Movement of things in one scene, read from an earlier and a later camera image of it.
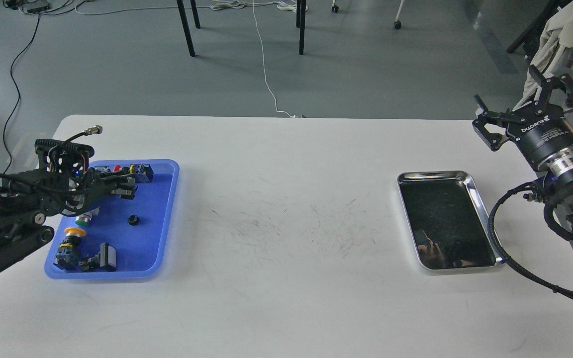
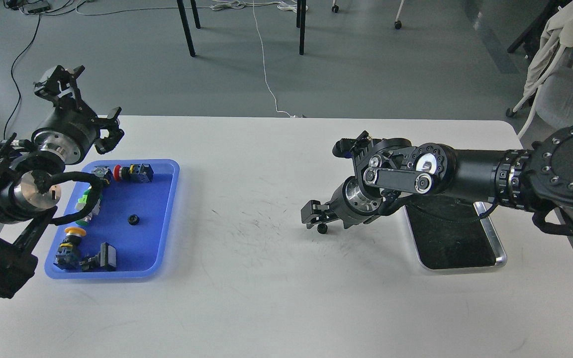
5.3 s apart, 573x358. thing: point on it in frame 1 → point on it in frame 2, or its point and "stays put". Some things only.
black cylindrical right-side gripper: x=551 y=141 → x=349 y=203
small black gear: x=133 y=220 stays put
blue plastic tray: x=129 y=238 stays put
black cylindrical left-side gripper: x=98 y=186 → x=68 y=130
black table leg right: x=300 y=19 stays put
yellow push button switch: x=67 y=256 stays put
